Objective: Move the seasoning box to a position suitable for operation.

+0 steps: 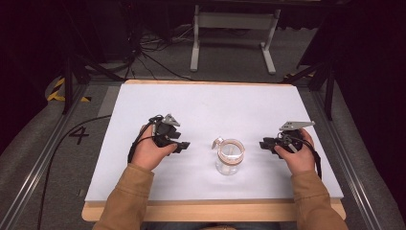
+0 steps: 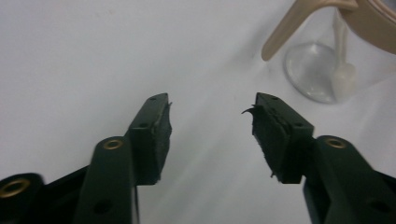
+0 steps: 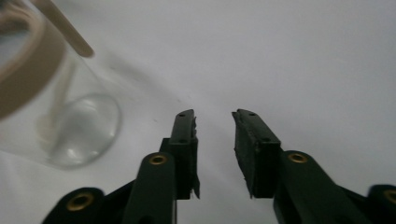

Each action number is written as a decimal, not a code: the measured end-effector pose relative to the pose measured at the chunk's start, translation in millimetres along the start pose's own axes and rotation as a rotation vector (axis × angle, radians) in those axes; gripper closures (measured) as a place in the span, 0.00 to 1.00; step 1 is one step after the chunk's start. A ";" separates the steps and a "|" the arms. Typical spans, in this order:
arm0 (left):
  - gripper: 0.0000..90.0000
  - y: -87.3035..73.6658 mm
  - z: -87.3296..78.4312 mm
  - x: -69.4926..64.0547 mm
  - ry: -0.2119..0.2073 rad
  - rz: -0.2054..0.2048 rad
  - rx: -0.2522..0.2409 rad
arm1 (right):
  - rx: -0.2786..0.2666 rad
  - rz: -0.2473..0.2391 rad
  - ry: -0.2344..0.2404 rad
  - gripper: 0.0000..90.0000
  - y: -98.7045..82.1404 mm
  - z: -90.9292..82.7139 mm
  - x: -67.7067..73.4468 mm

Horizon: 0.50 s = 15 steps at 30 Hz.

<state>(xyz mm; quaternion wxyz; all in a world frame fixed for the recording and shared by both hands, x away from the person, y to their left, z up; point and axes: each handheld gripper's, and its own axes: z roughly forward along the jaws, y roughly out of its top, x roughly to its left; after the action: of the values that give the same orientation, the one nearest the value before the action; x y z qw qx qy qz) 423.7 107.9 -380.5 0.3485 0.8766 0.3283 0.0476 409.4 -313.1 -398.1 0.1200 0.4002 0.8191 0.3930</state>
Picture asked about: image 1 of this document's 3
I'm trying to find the person's left hand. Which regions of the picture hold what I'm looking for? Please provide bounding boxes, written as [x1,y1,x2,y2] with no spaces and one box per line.
[130,125,178,172]

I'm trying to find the person's right hand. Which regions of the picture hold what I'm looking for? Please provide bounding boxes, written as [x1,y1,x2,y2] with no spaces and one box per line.
[273,128,317,176]

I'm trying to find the clear glass jar with lid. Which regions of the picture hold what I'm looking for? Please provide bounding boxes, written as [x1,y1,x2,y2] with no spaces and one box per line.
[211,136,246,176]

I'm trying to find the bundle of black floor cables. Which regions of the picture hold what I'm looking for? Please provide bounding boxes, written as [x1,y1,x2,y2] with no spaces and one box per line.
[125,22,196,82]

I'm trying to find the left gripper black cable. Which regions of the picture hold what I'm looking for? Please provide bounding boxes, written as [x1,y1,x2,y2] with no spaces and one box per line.
[126,115,165,164]

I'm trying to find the black tripod stand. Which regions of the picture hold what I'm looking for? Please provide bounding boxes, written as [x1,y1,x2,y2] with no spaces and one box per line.
[281,18,339,122]
[61,6,126,115]

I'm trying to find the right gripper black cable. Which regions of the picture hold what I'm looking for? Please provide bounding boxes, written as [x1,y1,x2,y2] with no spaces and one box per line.
[282,133,323,180]

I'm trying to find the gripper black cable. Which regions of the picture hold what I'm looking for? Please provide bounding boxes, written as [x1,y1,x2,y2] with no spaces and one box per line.
[126,115,165,164]
[282,133,323,180]

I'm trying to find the black floor cable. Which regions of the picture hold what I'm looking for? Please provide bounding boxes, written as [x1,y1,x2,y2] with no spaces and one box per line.
[36,114,112,230]

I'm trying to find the white table mat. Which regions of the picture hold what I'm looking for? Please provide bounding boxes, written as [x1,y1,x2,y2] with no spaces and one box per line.
[84,82,345,203]

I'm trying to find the yellow black floor tape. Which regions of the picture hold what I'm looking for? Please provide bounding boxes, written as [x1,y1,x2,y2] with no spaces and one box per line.
[46,77,92,104]

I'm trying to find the aluminium floor rail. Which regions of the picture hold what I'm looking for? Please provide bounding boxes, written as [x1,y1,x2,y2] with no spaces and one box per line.
[0,83,90,230]
[309,89,384,230]

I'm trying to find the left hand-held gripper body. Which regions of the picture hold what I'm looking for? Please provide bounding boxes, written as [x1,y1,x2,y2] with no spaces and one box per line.
[149,113,182,149]

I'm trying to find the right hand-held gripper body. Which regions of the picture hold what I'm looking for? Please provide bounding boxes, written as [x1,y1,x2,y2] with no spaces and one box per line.
[276,120,316,158]

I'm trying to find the white metal stand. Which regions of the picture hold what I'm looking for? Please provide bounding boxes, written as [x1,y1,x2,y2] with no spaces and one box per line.
[190,4,282,76]

